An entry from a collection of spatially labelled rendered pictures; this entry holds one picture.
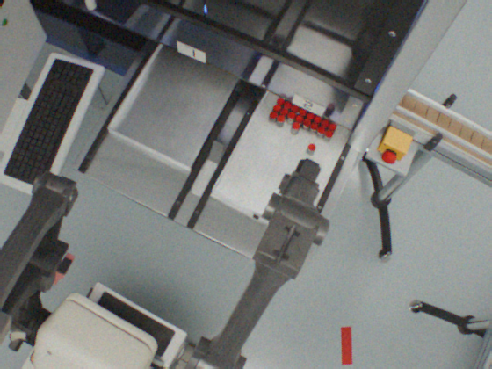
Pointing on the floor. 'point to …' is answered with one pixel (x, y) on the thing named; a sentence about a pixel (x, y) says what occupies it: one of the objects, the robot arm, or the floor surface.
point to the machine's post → (404, 68)
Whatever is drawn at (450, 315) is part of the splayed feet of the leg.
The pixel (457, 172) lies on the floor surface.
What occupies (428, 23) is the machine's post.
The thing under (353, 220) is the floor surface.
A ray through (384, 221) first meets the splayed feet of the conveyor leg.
